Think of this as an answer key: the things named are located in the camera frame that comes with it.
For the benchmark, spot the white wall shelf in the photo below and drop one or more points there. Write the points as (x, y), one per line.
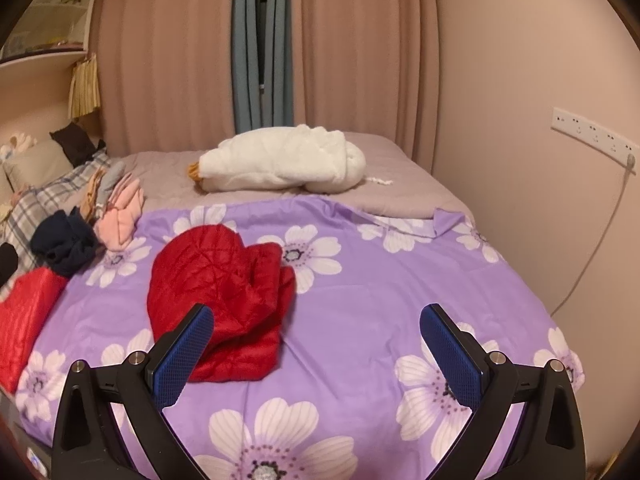
(50, 15)

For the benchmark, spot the yellow tassel hanging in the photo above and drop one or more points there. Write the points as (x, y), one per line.
(82, 90)

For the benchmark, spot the purple floral blanket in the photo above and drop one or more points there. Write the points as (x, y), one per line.
(350, 310)

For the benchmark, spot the pink garment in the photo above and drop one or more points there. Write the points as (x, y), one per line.
(120, 225)

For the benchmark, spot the red down jacket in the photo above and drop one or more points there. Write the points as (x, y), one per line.
(215, 290)

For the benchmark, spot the grey bed sheet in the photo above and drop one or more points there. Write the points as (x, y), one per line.
(400, 175)

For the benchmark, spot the grey garment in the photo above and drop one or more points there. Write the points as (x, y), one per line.
(110, 182)

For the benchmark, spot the dark brown pillow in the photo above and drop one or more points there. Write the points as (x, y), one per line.
(75, 142)

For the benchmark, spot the navy garment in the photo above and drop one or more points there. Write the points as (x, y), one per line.
(65, 245)

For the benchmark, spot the white goose plush toy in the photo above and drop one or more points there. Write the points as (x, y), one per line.
(280, 160)

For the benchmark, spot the pink curtain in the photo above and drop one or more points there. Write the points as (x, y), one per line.
(165, 60)
(360, 60)

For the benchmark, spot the beige pillow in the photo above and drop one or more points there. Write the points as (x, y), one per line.
(35, 165)

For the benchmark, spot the red quilted garment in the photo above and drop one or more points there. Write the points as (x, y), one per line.
(25, 320)

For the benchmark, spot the tan garment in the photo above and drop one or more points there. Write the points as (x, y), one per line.
(90, 200)

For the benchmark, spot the plaid blanket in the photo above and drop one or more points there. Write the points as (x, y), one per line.
(45, 200)

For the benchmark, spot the small white scrap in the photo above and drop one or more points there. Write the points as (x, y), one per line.
(380, 180)

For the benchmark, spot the dark cloth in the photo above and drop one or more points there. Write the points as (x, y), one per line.
(7, 262)

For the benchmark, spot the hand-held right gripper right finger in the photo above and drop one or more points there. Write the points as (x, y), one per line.
(450, 360)

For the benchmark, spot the blue curtain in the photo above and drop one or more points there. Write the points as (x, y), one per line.
(282, 60)
(245, 60)

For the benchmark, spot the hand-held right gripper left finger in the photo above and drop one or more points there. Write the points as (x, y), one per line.
(185, 355)

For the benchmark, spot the window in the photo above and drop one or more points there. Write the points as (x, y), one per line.
(261, 35)

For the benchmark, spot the white plug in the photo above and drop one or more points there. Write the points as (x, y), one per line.
(631, 161)

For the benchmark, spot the white wall socket strip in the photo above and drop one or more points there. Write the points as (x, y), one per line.
(590, 132)

